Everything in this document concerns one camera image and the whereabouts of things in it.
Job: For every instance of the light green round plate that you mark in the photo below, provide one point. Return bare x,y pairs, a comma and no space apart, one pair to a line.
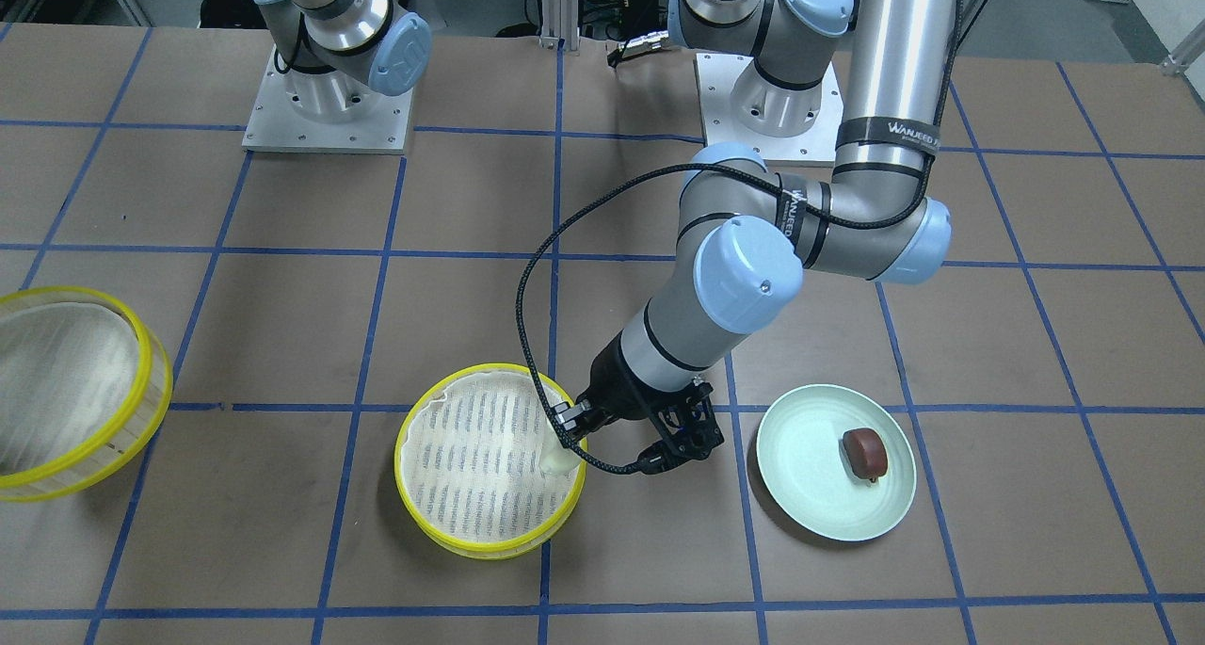
803,466

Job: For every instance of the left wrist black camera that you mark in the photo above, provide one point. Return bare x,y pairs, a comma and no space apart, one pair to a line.
686,425

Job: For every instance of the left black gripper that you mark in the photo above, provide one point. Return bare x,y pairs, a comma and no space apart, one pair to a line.
614,383

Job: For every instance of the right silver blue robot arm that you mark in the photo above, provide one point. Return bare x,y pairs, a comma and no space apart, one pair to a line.
336,57

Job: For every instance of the brown chocolate bun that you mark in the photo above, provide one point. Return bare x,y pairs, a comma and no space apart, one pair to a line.
866,453

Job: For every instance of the yellow steamer basket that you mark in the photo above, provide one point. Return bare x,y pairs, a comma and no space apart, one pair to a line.
466,463
85,384

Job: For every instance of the white steamed bun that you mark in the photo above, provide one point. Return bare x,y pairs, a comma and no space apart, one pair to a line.
555,459

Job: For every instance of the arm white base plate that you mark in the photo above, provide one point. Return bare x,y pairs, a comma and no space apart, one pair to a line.
326,113
785,127

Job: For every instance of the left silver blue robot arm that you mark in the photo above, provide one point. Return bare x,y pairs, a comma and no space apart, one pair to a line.
748,230

